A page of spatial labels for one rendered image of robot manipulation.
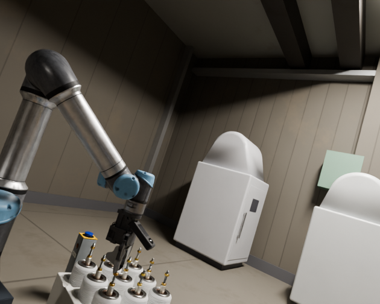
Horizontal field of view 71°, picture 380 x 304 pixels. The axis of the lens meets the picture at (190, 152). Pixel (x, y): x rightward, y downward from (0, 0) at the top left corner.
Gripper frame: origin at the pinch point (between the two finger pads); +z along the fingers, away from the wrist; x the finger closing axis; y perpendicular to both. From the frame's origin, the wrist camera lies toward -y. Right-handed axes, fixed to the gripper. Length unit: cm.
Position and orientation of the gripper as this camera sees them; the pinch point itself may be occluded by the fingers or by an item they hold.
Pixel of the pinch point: (119, 268)
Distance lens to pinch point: 106.8
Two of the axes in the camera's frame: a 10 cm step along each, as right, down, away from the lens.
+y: -9.3, -2.8, 2.3
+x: -1.9, -1.7, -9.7
